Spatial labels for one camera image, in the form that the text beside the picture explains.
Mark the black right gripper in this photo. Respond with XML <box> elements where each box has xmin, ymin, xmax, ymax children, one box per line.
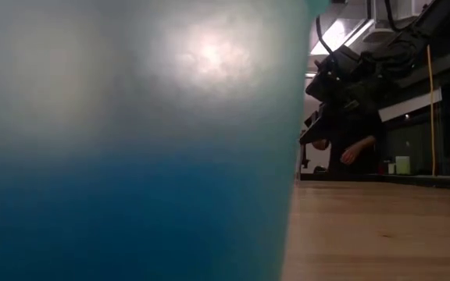
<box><xmin>298</xmin><ymin>44</ymin><xmax>383</xmax><ymax>144</ymax></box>

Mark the blue plastic disc case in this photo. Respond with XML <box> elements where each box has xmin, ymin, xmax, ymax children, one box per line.
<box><xmin>0</xmin><ymin>155</ymin><xmax>295</xmax><ymax>281</ymax></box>

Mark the person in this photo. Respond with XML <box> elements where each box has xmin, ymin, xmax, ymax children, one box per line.
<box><xmin>310</xmin><ymin>112</ymin><xmax>384</xmax><ymax>176</ymax></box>

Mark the person's hand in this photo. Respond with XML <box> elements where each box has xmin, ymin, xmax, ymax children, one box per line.
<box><xmin>340</xmin><ymin>146</ymin><xmax>361</xmax><ymax>165</ymax></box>

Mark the white cup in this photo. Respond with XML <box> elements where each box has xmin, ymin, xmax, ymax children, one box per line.
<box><xmin>395</xmin><ymin>155</ymin><xmax>411</xmax><ymax>176</ymax></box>

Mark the long ceiling light panel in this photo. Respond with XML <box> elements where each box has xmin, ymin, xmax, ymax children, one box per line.
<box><xmin>309</xmin><ymin>18</ymin><xmax>375</xmax><ymax>56</ymax></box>

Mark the white banner strip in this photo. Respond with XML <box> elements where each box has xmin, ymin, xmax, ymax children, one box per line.
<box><xmin>378</xmin><ymin>87</ymin><xmax>443</xmax><ymax>123</ymax></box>

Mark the translucent teal plastic cup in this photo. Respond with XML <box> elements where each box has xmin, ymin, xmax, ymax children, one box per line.
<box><xmin>0</xmin><ymin>0</ymin><xmax>332</xmax><ymax>281</ymax></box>

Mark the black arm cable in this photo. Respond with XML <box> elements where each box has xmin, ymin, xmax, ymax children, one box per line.
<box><xmin>313</xmin><ymin>14</ymin><xmax>341</xmax><ymax>59</ymax></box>

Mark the black aluminium table frame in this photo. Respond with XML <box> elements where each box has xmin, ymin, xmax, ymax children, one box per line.
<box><xmin>297</xmin><ymin>173</ymin><xmax>450</xmax><ymax>192</ymax></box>

